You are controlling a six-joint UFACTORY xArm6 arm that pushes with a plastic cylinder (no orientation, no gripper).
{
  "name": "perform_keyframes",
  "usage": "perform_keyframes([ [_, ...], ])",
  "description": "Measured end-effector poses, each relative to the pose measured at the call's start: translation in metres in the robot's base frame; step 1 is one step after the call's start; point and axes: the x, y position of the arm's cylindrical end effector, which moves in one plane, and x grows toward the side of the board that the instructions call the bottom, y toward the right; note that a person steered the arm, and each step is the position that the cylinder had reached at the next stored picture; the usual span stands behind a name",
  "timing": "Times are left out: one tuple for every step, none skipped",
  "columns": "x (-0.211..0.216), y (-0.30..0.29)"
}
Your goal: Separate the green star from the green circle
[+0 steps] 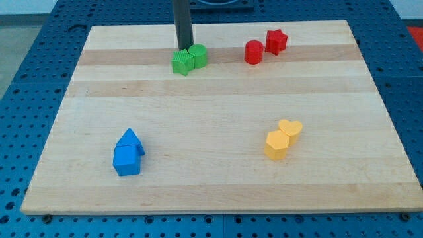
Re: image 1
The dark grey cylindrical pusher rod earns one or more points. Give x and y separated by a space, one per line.
183 23

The green star block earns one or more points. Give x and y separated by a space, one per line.
182 62

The red star block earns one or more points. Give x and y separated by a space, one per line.
276 41

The green cylinder block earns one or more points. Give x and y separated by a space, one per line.
200 54

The red cylinder block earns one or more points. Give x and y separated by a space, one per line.
253 52

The blue triangle block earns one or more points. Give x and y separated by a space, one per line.
129 138

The light wooden board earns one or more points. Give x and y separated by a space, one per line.
204 134

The blue cube block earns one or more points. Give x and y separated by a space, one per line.
127 160

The yellow heart block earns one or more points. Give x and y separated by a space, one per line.
292 129

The yellow hexagon block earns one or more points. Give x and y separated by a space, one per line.
277 144

